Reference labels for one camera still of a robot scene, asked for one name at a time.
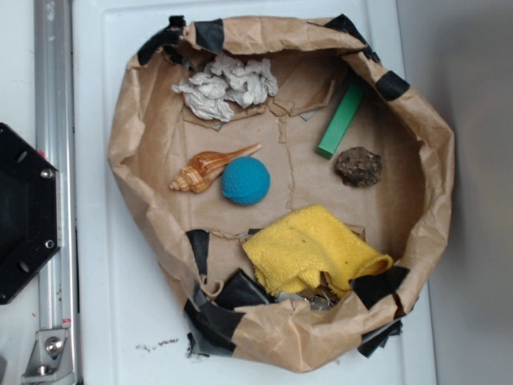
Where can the green rectangular block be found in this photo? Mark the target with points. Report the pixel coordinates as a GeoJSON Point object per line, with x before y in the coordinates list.
{"type": "Point", "coordinates": [340, 121]}

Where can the blue dimpled ball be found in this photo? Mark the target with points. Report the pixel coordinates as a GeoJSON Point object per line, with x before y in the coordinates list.
{"type": "Point", "coordinates": [245, 181]}

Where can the brown paper bag bin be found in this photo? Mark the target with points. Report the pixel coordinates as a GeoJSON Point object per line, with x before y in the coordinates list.
{"type": "Point", "coordinates": [198, 237]}

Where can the orange spiral seashell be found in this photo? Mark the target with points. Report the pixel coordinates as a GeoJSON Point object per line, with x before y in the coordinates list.
{"type": "Point", "coordinates": [205, 167]}

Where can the yellow microfibre cloth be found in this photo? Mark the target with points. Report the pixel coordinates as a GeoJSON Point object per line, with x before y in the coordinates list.
{"type": "Point", "coordinates": [296, 252]}

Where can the brown rough rock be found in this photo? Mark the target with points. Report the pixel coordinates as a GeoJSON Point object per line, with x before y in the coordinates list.
{"type": "Point", "coordinates": [359, 167]}

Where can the crumpled white paper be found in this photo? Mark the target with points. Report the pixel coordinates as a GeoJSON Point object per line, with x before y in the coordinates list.
{"type": "Point", "coordinates": [224, 80]}

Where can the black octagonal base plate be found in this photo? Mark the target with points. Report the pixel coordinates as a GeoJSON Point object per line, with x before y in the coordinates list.
{"type": "Point", "coordinates": [29, 213]}

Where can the aluminium extrusion rail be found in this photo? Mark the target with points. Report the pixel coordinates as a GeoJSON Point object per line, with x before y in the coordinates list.
{"type": "Point", "coordinates": [58, 302]}

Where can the metal corner bracket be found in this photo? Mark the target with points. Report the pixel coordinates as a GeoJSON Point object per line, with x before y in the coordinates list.
{"type": "Point", "coordinates": [51, 357]}

